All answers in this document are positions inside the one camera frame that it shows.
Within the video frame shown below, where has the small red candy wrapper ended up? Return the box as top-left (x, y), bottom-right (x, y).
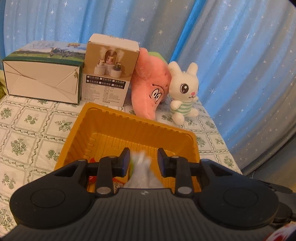
top-left (88, 157), bottom-right (98, 186)

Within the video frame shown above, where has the red cartoon candy packet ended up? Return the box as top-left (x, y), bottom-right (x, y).
top-left (112, 178), bottom-right (125, 189)

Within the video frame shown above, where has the orange plastic tray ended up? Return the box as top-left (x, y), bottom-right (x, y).
top-left (55, 103), bottom-right (200, 189)

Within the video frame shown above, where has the white bunny plush toy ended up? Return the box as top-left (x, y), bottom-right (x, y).
top-left (168, 61), bottom-right (199, 126)

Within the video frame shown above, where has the floral checked tablecloth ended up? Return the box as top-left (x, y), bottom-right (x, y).
top-left (1, 95), bottom-right (239, 235)

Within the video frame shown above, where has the pink starfish plush toy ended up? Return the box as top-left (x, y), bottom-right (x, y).
top-left (130, 48), bottom-right (171, 120)

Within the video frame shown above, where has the brown humidifier product box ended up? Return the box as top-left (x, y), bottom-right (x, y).
top-left (81, 34), bottom-right (139, 107)

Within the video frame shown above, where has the white and green carton box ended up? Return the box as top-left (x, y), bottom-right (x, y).
top-left (3, 41), bottom-right (86, 104)

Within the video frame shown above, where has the light green sofa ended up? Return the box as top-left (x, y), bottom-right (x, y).
top-left (0, 70), bottom-right (8, 98)

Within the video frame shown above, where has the blue star curtain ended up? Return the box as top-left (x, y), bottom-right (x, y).
top-left (1, 1), bottom-right (295, 175)

